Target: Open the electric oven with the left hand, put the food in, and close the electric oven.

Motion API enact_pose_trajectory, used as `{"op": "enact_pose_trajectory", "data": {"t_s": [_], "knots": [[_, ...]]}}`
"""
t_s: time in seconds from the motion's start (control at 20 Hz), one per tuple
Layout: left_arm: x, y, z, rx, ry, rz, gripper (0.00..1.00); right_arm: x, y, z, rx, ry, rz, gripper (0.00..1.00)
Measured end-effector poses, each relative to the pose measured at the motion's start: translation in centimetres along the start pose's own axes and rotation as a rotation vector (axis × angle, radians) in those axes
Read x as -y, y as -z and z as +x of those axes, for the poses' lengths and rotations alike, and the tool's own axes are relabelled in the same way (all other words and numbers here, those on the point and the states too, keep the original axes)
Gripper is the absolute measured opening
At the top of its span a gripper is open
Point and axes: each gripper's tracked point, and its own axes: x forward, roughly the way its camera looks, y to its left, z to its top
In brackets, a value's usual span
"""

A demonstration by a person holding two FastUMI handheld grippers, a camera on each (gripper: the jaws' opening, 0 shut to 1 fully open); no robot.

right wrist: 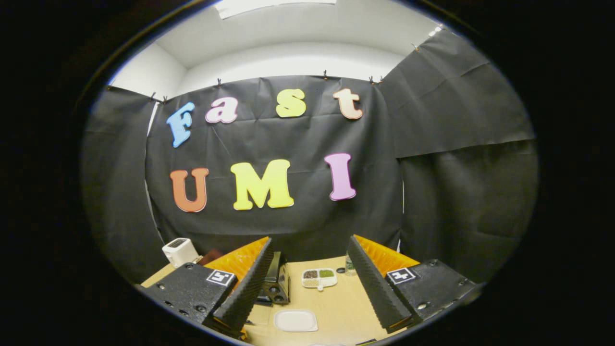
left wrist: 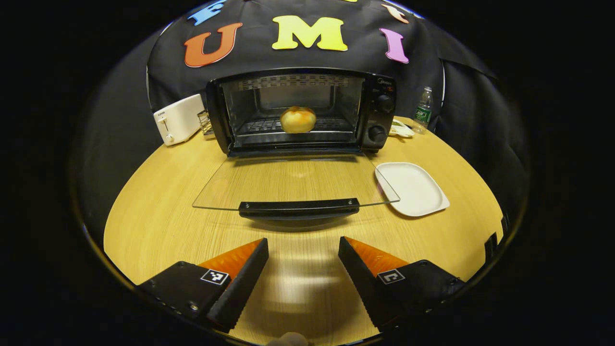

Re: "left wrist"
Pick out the white divided tray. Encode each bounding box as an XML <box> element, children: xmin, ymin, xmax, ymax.
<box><xmin>390</xmin><ymin>119</ymin><xmax>415</xmax><ymax>139</ymax></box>

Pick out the white toaster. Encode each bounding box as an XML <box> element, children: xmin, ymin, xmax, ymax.
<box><xmin>153</xmin><ymin>94</ymin><xmax>206</xmax><ymax>147</ymax></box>

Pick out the white square plate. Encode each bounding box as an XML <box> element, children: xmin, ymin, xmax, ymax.
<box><xmin>374</xmin><ymin>162</ymin><xmax>451</xmax><ymax>218</ymax></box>

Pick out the round golden bread bun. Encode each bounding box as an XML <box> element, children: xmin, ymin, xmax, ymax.
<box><xmin>280</xmin><ymin>106</ymin><xmax>318</xmax><ymax>134</ymax></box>

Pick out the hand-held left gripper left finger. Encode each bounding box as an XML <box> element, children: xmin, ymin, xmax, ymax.
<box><xmin>136</xmin><ymin>238</ymin><xmax>270</xmax><ymax>333</ymax></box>

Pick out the clear plastic water bottle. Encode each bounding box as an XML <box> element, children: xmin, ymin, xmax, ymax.
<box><xmin>412</xmin><ymin>86</ymin><xmax>434</xmax><ymax>135</ymax></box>

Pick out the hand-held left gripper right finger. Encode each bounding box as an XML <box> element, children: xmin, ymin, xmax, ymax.
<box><xmin>338</xmin><ymin>236</ymin><xmax>467</xmax><ymax>334</ymax></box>

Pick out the black electric oven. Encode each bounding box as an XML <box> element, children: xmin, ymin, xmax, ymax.
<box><xmin>192</xmin><ymin>67</ymin><xmax>401</xmax><ymax>227</ymax></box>

